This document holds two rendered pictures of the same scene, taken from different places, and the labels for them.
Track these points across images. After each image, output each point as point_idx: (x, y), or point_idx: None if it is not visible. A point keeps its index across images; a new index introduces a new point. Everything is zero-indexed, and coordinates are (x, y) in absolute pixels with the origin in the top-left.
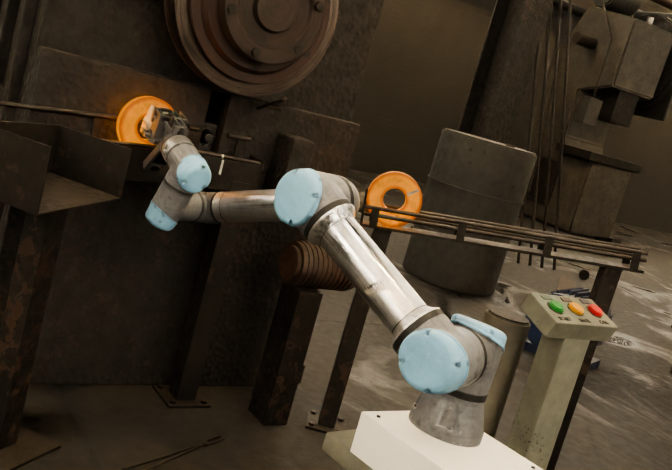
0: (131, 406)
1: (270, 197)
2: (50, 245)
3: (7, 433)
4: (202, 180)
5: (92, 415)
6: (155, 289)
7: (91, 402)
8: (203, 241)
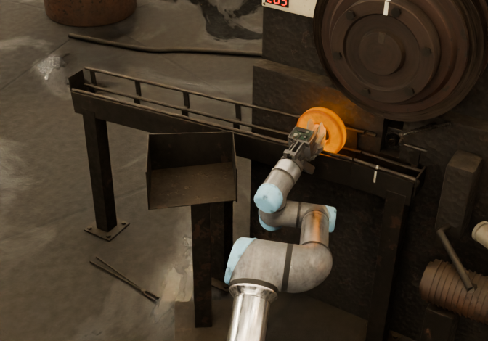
0: (324, 332)
1: (301, 237)
2: (199, 219)
3: (200, 320)
4: (268, 206)
5: (287, 327)
6: (359, 252)
7: (301, 316)
8: None
